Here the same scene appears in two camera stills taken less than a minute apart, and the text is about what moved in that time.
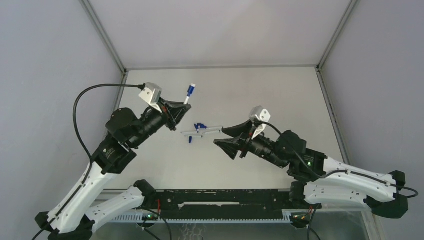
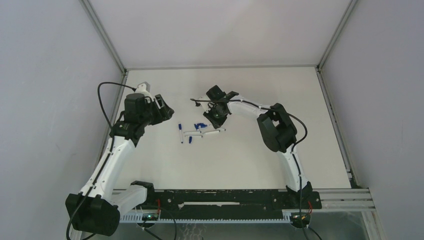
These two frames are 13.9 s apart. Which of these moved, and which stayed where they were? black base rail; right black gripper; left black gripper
Moved: left black gripper; right black gripper
Stayed: black base rail
